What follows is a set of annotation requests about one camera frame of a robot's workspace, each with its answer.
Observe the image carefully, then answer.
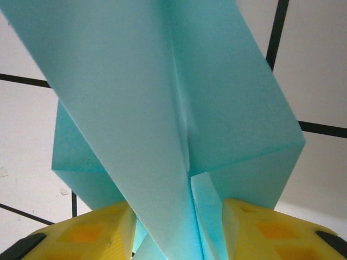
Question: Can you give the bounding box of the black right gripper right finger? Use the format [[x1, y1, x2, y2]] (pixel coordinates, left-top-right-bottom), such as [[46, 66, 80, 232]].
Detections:
[[221, 198, 347, 260]]

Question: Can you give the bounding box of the teal square paper sheet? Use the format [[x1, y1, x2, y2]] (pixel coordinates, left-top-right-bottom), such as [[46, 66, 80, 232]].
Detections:
[[0, 0, 307, 260]]

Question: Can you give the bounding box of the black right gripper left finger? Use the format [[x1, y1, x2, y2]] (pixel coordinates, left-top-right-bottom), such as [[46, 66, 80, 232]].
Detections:
[[0, 201, 137, 260]]

